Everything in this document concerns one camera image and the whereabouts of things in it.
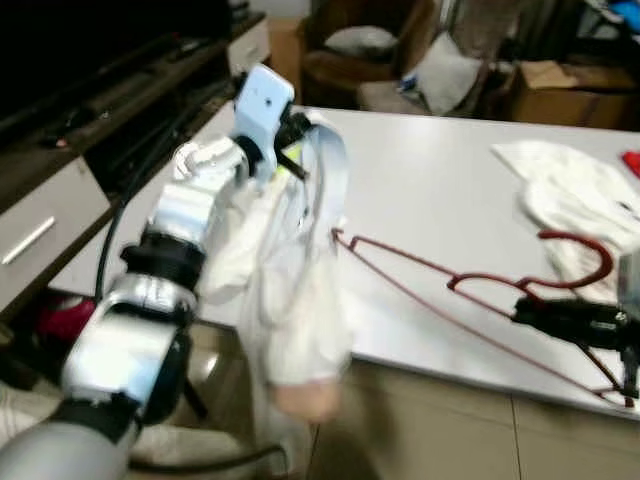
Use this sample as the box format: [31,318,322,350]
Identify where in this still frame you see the blue cloth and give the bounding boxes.
[608,0,640,31]

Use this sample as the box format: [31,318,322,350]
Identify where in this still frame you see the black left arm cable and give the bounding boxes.
[95,85,241,301]

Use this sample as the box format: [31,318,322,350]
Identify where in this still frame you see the white table black legs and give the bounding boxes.
[45,103,640,423]

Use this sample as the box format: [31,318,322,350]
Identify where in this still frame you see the brown armchair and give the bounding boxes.
[300,0,441,111]

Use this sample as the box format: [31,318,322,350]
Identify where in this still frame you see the black television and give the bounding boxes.
[0,0,236,126]

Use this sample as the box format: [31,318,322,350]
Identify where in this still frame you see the white garment with peach trim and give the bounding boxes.
[195,110,356,471]

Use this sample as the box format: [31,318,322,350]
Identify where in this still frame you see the pink vacuum cleaner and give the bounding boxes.
[35,295,96,341]

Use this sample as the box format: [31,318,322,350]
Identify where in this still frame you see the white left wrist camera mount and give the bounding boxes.
[232,63,296,181]

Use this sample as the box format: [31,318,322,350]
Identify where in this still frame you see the red wire hanger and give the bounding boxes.
[330,228,640,409]

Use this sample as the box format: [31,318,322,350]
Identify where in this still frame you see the white pillow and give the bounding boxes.
[405,35,481,116]

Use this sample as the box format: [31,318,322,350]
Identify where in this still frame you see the grey cushion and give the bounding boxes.
[325,25,399,59]

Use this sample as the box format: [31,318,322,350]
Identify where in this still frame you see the brown cardboard box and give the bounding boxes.
[510,60,640,131]

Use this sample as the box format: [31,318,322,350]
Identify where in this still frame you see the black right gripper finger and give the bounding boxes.
[514,318,603,351]
[512,297,603,323]

